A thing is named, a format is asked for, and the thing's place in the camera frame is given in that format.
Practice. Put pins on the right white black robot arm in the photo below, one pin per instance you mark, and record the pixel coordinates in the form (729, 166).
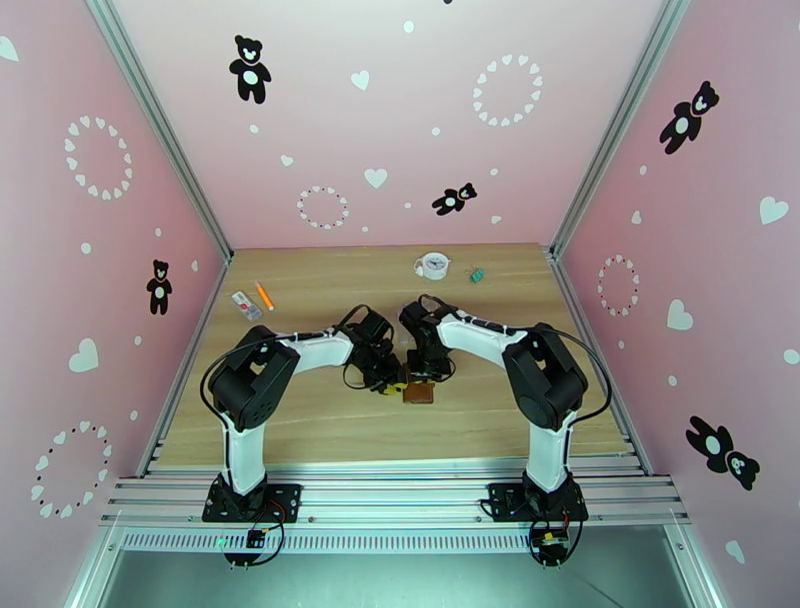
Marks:
(547, 450)

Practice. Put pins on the aluminium frame post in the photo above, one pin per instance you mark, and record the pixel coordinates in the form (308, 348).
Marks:
(162, 125)
(615, 125)

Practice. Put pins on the aluminium side rail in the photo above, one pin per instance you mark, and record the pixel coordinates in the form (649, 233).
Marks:
(594, 350)
(181, 369)

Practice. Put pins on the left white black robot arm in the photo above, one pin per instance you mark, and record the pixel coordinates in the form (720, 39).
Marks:
(244, 450)

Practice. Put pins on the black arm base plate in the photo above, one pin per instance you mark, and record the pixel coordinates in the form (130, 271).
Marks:
(500, 500)
(287, 500)

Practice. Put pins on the brown leather card holder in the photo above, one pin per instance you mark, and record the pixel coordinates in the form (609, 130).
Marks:
(420, 395)

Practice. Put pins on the black yellow connector module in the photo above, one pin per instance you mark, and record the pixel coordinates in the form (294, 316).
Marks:
(550, 540)

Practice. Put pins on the black bear wall sticker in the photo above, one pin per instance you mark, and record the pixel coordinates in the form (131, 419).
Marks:
(451, 201)
(719, 447)
(250, 62)
(159, 290)
(684, 125)

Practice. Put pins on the orange pen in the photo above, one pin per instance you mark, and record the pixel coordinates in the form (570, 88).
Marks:
(265, 296)

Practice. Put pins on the perforated metal vent strip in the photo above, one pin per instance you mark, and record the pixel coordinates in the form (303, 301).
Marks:
(400, 541)

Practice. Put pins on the aluminium rail deck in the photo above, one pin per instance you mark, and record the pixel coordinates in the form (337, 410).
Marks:
(400, 494)

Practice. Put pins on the clear small staple box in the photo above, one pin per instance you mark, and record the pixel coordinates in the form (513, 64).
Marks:
(247, 306)

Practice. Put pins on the green binder clip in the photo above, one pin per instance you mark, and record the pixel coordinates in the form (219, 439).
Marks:
(477, 275)

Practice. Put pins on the small white alarm clock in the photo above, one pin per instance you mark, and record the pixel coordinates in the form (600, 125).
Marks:
(433, 265)

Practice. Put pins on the small black circuit board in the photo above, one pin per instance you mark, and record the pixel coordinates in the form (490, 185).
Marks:
(255, 539)

